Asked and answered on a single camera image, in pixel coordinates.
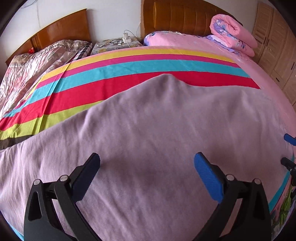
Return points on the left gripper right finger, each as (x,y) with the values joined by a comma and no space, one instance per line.
(242,212)

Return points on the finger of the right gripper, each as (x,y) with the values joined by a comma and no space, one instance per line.
(288,138)
(289,165)

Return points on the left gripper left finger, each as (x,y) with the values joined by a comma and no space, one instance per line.
(41,220)

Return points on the lilac sweatpants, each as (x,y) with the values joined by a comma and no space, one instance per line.
(147,187)

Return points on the pink bed sheet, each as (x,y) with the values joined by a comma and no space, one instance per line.
(260,74)

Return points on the light wooden wardrobe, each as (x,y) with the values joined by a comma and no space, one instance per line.
(276,47)

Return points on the rolled pink floral quilt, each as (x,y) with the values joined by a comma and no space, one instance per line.
(232,34)

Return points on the rainbow striped blanket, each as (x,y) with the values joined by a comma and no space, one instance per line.
(82,84)

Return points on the right wooden headboard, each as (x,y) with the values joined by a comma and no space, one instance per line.
(187,17)

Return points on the wooden headboard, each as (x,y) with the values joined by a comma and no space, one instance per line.
(70,27)
(187,17)

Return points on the purple floral pillow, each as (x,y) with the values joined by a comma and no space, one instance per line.
(159,38)

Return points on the checkered plaid bed sheet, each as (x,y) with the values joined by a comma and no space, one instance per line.
(84,52)

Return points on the floral covered nightstand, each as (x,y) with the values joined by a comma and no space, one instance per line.
(115,44)

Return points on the left wooden headboard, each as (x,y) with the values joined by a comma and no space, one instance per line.
(70,27)

